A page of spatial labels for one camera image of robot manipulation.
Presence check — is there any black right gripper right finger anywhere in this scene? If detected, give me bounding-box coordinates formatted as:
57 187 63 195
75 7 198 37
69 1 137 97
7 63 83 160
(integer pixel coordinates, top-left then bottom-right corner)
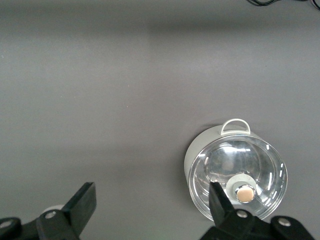
199 181 316 240

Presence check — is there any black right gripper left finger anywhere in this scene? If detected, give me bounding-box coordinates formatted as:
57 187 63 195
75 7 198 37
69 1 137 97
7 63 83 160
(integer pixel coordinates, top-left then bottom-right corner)
0 181 97 240

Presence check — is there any glass lid with beige knob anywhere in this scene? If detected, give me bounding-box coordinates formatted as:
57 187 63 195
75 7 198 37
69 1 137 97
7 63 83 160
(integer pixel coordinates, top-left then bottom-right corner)
188 134 288 222

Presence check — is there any pale green cooking pot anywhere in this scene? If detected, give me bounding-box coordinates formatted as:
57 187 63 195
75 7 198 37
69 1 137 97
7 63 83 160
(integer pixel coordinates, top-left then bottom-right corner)
183 118 288 222

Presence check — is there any dark grey table mat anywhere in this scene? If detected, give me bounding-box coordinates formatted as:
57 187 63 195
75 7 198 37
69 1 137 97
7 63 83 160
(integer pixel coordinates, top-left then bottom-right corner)
0 0 320 240

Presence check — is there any thin black loose cable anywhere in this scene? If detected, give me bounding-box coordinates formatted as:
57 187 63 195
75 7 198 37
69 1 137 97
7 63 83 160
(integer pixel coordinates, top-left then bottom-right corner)
246 0 320 7

